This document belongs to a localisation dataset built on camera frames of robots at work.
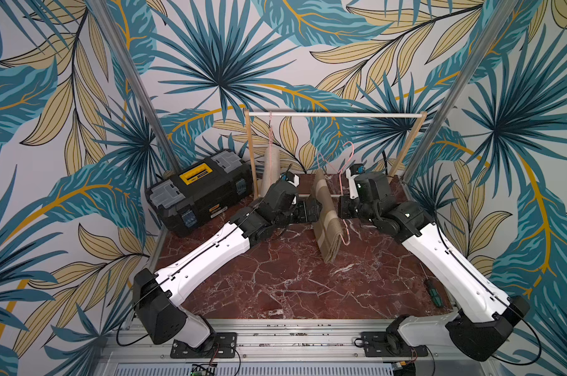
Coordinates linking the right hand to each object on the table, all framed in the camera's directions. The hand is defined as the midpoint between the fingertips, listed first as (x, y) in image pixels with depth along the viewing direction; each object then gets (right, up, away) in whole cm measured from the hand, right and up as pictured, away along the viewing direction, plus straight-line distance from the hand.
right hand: (325, 206), depth 70 cm
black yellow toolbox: (-44, +4, +21) cm, 49 cm away
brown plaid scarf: (+3, -8, +10) cm, 13 cm away
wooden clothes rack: (-14, +37, +26) cm, 47 cm away
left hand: (-4, -1, +2) cm, 5 cm away
